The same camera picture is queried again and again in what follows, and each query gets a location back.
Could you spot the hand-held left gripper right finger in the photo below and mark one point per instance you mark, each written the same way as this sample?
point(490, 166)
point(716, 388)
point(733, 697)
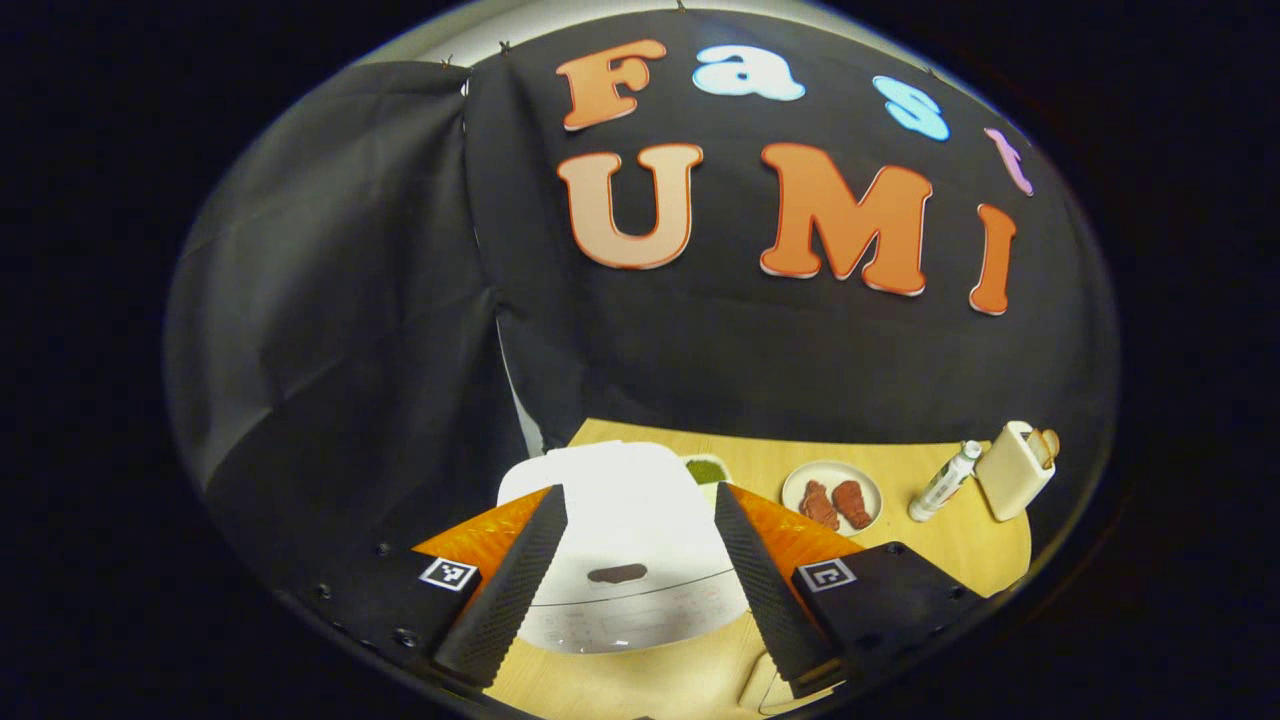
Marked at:
point(760, 590)

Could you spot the red meat piece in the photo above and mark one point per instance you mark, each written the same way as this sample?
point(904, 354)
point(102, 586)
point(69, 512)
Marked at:
point(852, 502)
point(818, 503)

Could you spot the clear rice container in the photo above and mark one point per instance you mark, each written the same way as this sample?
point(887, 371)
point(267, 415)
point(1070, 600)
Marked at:
point(765, 690)

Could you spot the white rice cooker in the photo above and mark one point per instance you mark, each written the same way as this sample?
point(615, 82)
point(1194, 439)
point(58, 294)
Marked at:
point(630, 510)

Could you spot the toast bread slice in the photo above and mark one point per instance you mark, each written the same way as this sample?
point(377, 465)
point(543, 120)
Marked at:
point(1040, 450)
point(1052, 443)

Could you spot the white divided bean dish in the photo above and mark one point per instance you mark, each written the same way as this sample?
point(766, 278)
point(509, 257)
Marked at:
point(705, 470)

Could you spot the white round plate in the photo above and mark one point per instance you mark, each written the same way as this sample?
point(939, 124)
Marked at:
point(800, 478)

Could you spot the black backdrop cloth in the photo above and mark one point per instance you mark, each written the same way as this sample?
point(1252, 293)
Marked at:
point(350, 300)

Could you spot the white toaster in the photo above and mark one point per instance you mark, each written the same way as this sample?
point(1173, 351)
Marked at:
point(1010, 475)

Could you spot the white milk bottle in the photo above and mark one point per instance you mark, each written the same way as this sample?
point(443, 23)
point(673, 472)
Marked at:
point(945, 482)

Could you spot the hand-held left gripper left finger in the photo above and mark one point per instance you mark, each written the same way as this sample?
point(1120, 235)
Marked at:
point(505, 590)

